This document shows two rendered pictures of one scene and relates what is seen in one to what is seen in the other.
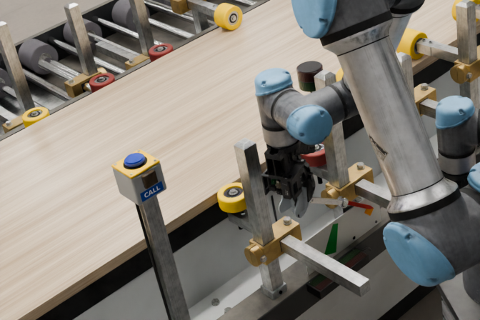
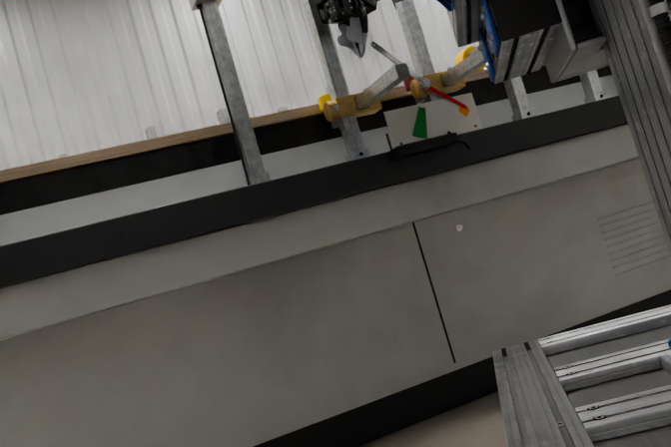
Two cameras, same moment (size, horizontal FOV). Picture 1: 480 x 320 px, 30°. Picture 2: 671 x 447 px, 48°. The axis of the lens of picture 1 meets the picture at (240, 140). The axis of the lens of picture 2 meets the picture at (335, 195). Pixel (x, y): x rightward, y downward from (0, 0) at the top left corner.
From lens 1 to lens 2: 1.68 m
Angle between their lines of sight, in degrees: 38
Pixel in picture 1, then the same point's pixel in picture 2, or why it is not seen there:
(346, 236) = (437, 126)
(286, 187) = (333, 3)
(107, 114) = not seen: hidden behind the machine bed
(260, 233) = (333, 85)
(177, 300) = (240, 112)
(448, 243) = not seen: outside the picture
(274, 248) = (348, 103)
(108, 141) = not seen: hidden behind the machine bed
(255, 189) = (323, 38)
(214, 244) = (324, 159)
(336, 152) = (413, 38)
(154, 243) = (215, 46)
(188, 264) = (295, 169)
